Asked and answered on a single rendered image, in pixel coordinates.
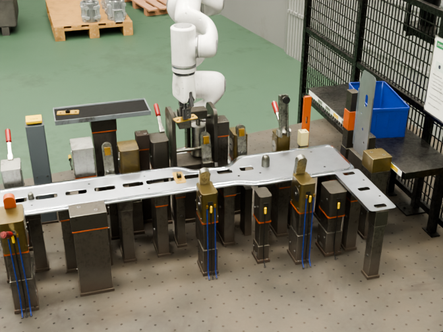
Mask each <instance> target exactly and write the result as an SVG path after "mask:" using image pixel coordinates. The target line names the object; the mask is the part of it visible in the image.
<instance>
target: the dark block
mask: <svg viewBox="0 0 443 332"><path fill-rule="evenodd" d="M228 136H229V121H228V119H227V117H226V116H225V115H218V162H215V167H219V166H224V165H228Z"/></svg>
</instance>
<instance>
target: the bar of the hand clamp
mask: <svg viewBox="0 0 443 332"><path fill-rule="evenodd" d="M289 102H290V98H289V95H287V94H280V95H278V118H279V130H280V132H281V137H280V138H282V127H283V126H285V131H286V132H287V133H286V135H287V137H289Z"/></svg>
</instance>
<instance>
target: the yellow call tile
mask: <svg viewBox="0 0 443 332"><path fill-rule="evenodd" d="M37 123H42V115H30V116H26V124H27V125H30V124H33V125H34V124H37Z"/></svg>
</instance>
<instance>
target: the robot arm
mask: <svg viewBox="0 0 443 332"><path fill-rule="evenodd" d="M224 5H225V1H224V0H167V2H166V8H167V12H168V14H169V16H170V17H171V19H172V20H173V21H174V22H175V23H176V24H174V25H172V26H171V64H172V71H173V82H172V89H173V96H174V97H176V98H177V99H178V100H179V116H180V117H183V120H185V119H190V118H191V109H192V107H198V106H205V107H206V102H209V101H211V102H212V103H213V105H215V104H216V103H217V102H218V101H219V100H220V99H221V98H222V96H223V95H224V93H225V89H226V80H225V78H224V76H223V75H222V74H221V73H219V72H215V71H197V70H196V67H197V66H198V65H200V64H201V63H202V62H203V61H204V60H205V58H211V57H214V56H215V55H216V53H217V50H218V31H217V29H216V26H215V24H214V23H213V22H212V20H211V19H210V18H209V17H208V16H214V15H217V14H219V13H221V12H222V10H223V8H224ZM196 98H200V99H202V100H200V101H198V102H196V103H194V101H195V100H196ZM187 103H188V104H187Z"/></svg>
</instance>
